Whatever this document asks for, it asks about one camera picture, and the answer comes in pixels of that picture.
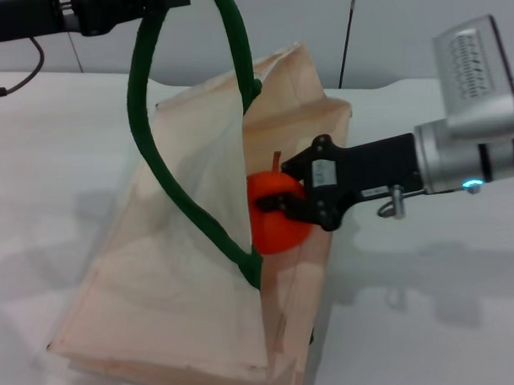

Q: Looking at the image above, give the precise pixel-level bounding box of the grey left arm cable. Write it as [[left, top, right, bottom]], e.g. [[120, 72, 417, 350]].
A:
[[0, 36, 46, 101]]

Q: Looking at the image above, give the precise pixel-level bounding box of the thin dark background wire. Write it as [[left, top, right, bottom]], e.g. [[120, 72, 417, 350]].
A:
[[68, 33, 84, 74]]

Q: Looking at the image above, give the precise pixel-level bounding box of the orange with stem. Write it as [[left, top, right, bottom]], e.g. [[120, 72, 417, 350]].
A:
[[245, 150, 315, 257]]

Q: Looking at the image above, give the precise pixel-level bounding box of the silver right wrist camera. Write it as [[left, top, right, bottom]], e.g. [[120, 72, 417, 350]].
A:
[[430, 13, 514, 139]]

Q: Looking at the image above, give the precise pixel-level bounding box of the white handbag with green handles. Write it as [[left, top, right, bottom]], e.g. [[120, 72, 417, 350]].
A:
[[34, 0, 362, 385]]

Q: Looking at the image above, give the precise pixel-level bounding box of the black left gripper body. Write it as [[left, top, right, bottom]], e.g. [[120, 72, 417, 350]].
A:
[[0, 0, 88, 45]]

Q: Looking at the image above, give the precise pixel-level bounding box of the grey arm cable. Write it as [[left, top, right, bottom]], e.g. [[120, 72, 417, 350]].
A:
[[0, 36, 46, 101], [375, 183, 430, 220]]

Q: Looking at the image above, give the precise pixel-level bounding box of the black vertical pole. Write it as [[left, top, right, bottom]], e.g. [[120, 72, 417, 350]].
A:
[[336, 0, 360, 90]]

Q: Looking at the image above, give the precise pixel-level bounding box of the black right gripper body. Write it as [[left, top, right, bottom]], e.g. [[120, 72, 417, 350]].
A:
[[300, 131, 424, 234]]

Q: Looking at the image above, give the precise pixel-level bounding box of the grey right arm cable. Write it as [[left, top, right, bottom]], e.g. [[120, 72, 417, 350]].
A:
[[375, 183, 430, 220]]

